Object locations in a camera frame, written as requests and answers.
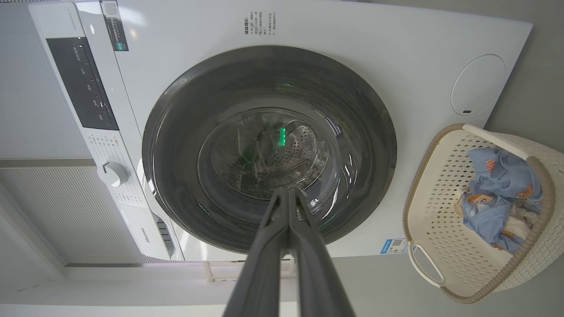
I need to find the blue cartoon garment white lining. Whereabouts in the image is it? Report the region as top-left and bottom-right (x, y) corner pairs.
(454, 189), (529, 254)

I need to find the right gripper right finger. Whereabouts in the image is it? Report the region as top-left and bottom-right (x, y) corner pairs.
(289, 188), (355, 317)

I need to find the white front-load washing machine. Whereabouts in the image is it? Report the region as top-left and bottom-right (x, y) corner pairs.
(29, 0), (534, 262)

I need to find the cream perforated laundry basket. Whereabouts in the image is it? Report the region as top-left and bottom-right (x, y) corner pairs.
(402, 123), (564, 304)

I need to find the round white filter cover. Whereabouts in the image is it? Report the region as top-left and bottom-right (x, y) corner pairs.
(451, 54), (507, 117)

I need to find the white detergent drawer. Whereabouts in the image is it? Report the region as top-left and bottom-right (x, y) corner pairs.
(118, 203), (183, 261)

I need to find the dark QR code label sticker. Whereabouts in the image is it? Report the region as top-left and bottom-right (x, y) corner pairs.
(100, 0), (129, 52)

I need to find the blue energy label sticker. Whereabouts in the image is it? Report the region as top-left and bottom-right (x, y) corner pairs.
(380, 238), (410, 255)

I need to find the black washing machine control panel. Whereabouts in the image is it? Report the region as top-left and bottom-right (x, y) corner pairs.
(46, 37), (119, 131)

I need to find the blue cartoon print garment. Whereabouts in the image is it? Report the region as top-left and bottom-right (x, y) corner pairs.
(467, 147), (545, 210)

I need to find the dark round glass washer door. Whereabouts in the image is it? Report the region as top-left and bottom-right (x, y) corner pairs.
(142, 45), (397, 254)

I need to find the white control knob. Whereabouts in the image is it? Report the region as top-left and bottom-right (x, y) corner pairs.
(97, 161), (130, 188)

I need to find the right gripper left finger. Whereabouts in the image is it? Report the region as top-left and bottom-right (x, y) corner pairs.
(223, 188), (290, 317)

